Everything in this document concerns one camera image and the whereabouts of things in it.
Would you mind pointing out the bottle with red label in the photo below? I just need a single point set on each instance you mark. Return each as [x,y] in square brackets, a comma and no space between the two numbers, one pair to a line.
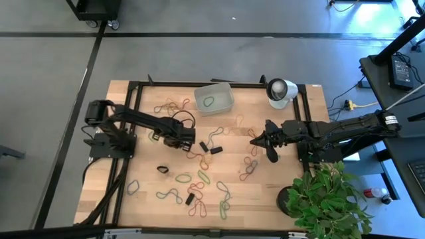
[375,192]

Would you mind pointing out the black desk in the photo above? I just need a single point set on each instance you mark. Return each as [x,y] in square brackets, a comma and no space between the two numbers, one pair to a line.
[408,139]

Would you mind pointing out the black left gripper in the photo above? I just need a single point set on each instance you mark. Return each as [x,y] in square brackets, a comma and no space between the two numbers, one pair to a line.
[179,134]

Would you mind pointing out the yellow power strip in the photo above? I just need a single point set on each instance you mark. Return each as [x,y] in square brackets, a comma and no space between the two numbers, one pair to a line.
[348,105]

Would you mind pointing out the black plug adapter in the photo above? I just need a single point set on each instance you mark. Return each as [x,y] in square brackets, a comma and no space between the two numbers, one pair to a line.
[364,84]

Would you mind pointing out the green leafy plant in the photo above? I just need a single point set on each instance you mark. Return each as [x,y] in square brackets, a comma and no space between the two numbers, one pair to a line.
[325,202]

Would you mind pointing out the black diagonal beam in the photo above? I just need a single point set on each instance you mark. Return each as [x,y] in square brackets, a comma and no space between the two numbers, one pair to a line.
[398,41]

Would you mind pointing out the small black bottle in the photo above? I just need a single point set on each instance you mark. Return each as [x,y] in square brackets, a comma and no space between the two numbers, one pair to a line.
[386,200]

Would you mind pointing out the blue rubber band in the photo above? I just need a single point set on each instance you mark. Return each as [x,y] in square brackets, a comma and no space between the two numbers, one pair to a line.
[128,189]

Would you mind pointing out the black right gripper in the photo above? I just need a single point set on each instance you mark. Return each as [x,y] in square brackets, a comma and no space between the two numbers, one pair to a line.
[293,132]

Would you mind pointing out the black plant pot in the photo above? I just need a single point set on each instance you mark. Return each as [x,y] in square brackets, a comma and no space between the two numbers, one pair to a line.
[282,202]

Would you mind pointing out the yellow rubber band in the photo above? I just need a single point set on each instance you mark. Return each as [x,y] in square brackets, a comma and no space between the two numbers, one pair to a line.
[239,117]

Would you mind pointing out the red rubber band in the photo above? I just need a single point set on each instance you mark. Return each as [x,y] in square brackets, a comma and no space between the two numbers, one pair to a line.
[188,102]
[199,183]
[247,159]
[254,154]
[191,212]
[191,153]

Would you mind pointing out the white box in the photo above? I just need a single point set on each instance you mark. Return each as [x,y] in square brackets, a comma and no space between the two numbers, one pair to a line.
[353,156]

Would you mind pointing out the translucent grey plastic bin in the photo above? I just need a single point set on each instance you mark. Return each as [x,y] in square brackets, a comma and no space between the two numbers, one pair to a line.
[220,99]

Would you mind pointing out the black power adapter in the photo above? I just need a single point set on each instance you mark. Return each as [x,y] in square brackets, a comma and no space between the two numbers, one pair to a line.
[401,73]

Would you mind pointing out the green rubber band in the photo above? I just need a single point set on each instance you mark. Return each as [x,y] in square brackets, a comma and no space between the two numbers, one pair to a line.
[177,179]
[221,212]
[202,175]
[204,102]
[149,136]

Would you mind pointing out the grey metal leg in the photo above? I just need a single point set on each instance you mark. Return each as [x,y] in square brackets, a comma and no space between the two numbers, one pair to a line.
[10,152]

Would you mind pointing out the black wheeled cart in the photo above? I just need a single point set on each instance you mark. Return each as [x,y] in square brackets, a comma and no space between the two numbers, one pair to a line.
[96,8]

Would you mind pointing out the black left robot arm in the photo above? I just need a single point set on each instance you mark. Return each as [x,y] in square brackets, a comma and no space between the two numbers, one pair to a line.
[133,116]

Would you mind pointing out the black keyboard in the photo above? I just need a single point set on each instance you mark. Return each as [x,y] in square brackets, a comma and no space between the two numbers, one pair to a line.
[419,174]

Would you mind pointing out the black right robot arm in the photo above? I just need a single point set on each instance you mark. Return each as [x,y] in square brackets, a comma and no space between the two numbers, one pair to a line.
[348,127]

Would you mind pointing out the teal rubber band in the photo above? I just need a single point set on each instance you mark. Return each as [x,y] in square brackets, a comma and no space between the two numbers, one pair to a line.
[165,106]
[212,134]
[221,186]
[255,163]
[169,191]

